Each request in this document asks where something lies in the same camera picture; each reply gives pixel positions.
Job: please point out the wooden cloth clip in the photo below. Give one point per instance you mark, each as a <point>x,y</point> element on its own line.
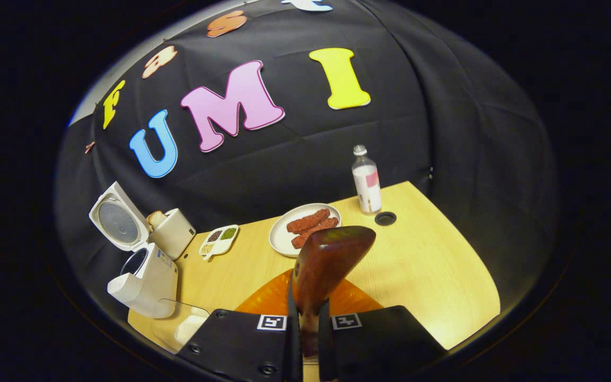
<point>89,147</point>

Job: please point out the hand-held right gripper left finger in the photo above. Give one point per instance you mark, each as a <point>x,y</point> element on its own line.
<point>242,345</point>

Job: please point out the black backdrop cloth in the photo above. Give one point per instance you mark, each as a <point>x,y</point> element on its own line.
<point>305,154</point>

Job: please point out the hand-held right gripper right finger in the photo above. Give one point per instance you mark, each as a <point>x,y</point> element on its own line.
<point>380,345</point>

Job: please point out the toast bread slice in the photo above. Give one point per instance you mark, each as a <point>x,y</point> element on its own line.
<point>156,219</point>

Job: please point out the white rice cooker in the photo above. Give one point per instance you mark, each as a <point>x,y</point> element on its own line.
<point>149,284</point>

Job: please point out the red sausage piece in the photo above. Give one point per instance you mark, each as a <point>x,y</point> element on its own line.
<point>308,221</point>
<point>313,233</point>

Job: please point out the clear bottle pink label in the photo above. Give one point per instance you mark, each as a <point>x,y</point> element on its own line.
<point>367,185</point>

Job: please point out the white divided bean dish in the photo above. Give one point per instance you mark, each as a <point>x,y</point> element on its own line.
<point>219,241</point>

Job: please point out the white round plate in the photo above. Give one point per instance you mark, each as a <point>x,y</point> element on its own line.
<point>280,241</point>

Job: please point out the white toaster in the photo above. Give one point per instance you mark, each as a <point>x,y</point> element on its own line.
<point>175,233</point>

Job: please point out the brown wooden spoon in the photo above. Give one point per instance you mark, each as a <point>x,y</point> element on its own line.
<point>326,260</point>

